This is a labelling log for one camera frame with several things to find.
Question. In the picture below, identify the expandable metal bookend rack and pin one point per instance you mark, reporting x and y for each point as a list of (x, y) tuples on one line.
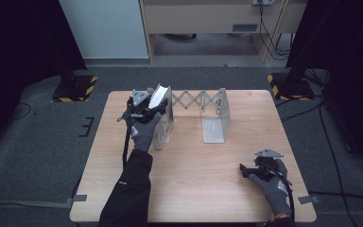
[(214, 116)]

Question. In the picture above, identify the person's right hand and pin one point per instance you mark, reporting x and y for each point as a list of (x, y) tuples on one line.
[(275, 189)]

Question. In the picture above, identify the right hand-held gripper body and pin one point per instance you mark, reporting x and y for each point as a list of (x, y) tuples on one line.
[(266, 162)]

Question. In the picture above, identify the grey tape piece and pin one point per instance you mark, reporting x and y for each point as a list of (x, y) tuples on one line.
[(308, 199), (79, 198)]

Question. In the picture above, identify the striped black stand base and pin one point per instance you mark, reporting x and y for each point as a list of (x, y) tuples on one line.
[(74, 89), (291, 87)]

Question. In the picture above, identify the white power strip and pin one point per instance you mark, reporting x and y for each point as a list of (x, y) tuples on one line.
[(263, 2)]

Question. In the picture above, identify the black curtain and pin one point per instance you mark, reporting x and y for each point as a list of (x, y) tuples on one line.
[(349, 63), (19, 56)]

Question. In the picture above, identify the white panel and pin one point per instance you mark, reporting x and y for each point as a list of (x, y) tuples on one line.
[(104, 28)]

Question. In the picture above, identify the person's left hand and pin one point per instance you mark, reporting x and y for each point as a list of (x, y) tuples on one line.
[(145, 135)]

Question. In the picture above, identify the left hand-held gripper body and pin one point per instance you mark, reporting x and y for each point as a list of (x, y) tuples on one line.
[(140, 105)]

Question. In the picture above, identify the beige wooden desk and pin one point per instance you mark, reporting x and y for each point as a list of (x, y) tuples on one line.
[(214, 20)]

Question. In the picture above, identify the black tape floor mark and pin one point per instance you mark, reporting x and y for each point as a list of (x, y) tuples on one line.
[(87, 126)]

